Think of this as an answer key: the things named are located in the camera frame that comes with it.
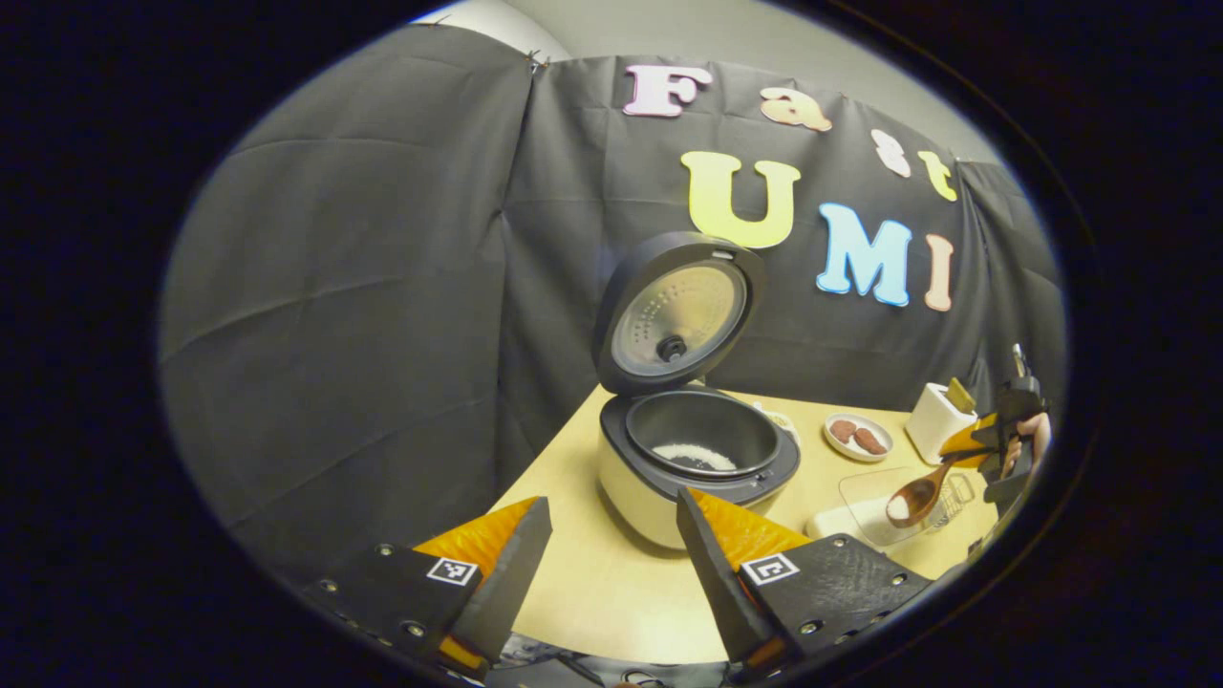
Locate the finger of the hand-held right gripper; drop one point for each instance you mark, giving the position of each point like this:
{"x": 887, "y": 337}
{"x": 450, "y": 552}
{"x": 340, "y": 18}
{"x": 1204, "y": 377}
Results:
{"x": 975, "y": 441}

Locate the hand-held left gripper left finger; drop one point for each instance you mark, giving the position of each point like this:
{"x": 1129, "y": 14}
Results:
{"x": 506, "y": 583}

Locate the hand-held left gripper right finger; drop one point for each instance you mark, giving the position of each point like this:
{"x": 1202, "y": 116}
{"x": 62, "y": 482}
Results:
{"x": 717, "y": 583}

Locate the brown wooden spoon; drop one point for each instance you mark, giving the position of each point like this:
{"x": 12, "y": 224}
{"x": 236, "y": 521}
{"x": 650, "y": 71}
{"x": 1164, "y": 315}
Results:
{"x": 912, "y": 499}

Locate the silver rice cooker dark lid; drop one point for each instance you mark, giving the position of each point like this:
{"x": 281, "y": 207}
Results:
{"x": 650, "y": 478}

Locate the white rice box clear lid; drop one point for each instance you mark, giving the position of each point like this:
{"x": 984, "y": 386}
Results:
{"x": 855, "y": 516}

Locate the white toaster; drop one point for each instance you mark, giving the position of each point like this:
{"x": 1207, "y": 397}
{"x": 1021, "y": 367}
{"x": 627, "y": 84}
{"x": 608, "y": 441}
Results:
{"x": 929, "y": 425}

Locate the brown toast slice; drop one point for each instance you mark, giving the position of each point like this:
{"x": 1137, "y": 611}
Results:
{"x": 960, "y": 395}

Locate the red-brown meat piece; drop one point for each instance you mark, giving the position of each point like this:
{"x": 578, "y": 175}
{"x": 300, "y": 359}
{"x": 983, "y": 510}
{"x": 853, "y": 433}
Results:
{"x": 843, "y": 431}
{"x": 870, "y": 441}

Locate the round white plate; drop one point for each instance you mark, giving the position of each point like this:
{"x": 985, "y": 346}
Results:
{"x": 841, "y": 449}

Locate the black backdrop cloth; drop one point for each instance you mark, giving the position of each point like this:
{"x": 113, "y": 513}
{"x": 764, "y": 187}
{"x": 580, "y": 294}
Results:
{"x": 363, "y": 287}

